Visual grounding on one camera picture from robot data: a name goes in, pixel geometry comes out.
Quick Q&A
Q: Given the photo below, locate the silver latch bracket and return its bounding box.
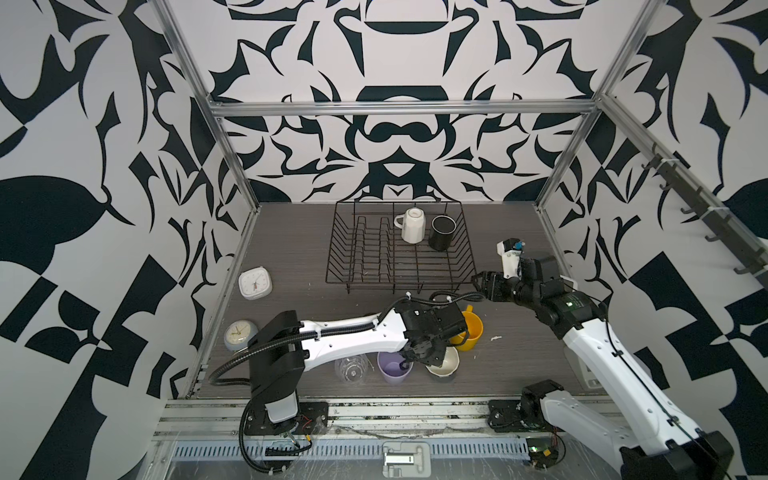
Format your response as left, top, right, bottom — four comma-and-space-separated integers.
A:
382, 441, 432, 479

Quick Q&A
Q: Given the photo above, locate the black wire dish rack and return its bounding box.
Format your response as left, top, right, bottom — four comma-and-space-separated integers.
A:
325, 201, 477, 293

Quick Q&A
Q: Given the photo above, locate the black mug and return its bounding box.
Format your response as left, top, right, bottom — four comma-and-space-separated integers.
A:
428, 215, 457, 252

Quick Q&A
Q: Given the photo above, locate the round grey alarm clock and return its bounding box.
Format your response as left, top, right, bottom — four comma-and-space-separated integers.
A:
223, 319, 258, 352

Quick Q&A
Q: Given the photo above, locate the yellow mug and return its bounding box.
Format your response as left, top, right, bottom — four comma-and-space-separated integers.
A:
450, 305, 484, 351

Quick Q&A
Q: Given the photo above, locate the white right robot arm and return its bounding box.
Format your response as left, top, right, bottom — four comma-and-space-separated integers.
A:
472, 253, 734, 479

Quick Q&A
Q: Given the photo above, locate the white square alarm clock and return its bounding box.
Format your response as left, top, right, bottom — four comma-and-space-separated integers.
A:
237, 266, 273, 300

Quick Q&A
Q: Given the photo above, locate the cream mug dark green outside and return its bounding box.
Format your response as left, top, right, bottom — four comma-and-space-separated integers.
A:
426, 347, 460, 382

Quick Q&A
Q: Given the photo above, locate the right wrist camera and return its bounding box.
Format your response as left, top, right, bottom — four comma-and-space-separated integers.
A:
497, 237, 525, 279

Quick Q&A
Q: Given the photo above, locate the lilac plastic cup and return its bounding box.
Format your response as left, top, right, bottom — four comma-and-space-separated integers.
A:
377, 352, 413, 385

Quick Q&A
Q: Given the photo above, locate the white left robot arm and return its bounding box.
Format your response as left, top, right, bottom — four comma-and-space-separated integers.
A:
244, 297, 468, 436

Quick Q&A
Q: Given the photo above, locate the white faceted mug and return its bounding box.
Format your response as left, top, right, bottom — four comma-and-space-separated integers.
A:
393, 207, 426, 245

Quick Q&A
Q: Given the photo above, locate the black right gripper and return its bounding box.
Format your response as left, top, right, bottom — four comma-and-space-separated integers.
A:
471, 269, 542, 312

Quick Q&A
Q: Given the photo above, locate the white cable duct strip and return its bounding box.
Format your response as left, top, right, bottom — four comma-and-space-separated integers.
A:
170, 436, 532, 462

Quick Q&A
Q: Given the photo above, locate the clear glass cup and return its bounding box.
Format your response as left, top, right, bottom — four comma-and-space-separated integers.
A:
334, 355, 372, 385

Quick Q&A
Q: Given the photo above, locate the grey wall hook rail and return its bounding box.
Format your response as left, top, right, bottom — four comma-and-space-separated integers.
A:
641, 143, 768, 277

